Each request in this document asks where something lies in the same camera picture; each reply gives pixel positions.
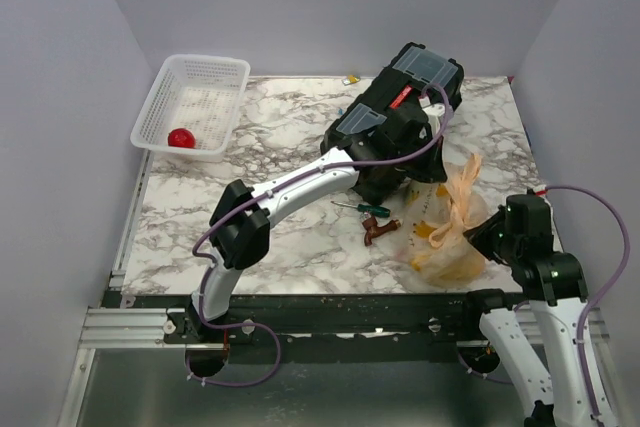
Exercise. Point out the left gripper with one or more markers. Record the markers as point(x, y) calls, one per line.
point(431, 169)

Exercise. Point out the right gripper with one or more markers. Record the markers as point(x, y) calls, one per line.
point(479, 234)

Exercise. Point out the translucent orange plastic bag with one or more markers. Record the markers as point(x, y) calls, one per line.
point(436, 216)

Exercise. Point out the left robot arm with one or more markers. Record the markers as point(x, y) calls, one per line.
point(240, 226)

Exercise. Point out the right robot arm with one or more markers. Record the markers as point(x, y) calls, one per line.
point(564, 387)

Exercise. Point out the red fake fruit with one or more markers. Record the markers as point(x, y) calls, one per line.
point(181, 138)

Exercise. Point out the black plastic toolbox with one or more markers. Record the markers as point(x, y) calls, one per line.
point(398, 87)

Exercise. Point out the small yellow object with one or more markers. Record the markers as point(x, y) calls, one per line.
point(351, 79)

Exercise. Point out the white plastic basket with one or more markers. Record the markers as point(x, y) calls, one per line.
point(201, 93)

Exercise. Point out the black base bar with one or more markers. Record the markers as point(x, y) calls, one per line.
point(318, 328)

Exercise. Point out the green handled screwdriver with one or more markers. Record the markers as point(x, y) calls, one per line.
point(378, 211)

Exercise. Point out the aluminium frame rail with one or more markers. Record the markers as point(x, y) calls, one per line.
point(118, 329)

